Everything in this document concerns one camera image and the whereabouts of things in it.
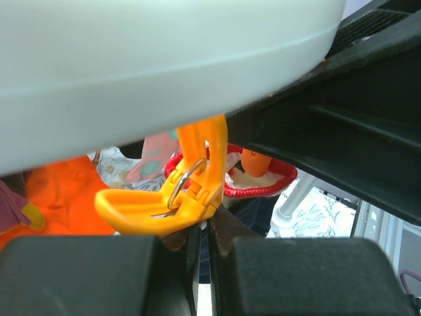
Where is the pink patterned sock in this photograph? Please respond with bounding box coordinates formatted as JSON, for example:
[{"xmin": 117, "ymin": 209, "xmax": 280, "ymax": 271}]
[{"xmin": 126, "ymin": 129, "xmax": 180, "ymax": 183}]

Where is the orange hanger clip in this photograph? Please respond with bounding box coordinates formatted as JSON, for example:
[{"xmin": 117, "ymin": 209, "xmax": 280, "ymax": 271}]
[{"xmin": 95, "ymin": 115, "xmax": 228, "ymax": 236}]

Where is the white sock clip hanger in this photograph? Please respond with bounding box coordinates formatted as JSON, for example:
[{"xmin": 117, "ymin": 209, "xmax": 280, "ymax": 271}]
[{"xmin": 1, "ymin": 1, "xmax": 345, "ymax": 174}]

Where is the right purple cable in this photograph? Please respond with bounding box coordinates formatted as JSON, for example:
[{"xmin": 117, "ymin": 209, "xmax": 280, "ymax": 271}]
[{"xmin": 399, "ymin": 269, "xmax": 421, "ymax": 299}]

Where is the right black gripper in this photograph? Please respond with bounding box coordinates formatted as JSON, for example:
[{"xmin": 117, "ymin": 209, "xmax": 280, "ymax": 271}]
[{"xmin": 228, "ymin": 1, "xmax": 420, "ymax": 225}]

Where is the white clothes rack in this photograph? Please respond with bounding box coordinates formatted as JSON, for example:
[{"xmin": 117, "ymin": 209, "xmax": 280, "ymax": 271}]
[{"xmin": 272, "ymin": 174, "xmax": 316, "ymax": 226}]

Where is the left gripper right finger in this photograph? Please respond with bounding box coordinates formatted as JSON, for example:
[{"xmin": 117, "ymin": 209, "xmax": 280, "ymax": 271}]
[{"xmin": 209, "ymin": 213, "xmax": 418, "ymax": 315}]

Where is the orange t-shirt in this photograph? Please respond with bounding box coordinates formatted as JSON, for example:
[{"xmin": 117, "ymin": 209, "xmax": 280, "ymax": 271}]
[{"xmin": 1, "ymin": 155, "xmax": 114, "ymax": 248}]

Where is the navy beige red sock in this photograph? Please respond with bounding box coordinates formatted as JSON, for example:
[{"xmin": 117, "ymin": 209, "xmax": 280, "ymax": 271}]
[{"xmin": 164, "ymin": 144, "xmax": 299, "ymax": 284}]

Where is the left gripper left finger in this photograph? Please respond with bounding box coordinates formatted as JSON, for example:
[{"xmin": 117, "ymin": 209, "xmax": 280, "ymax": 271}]
[{"xmin": 1, "ymin": 226, "xmax": 201, "ymax": 315}]

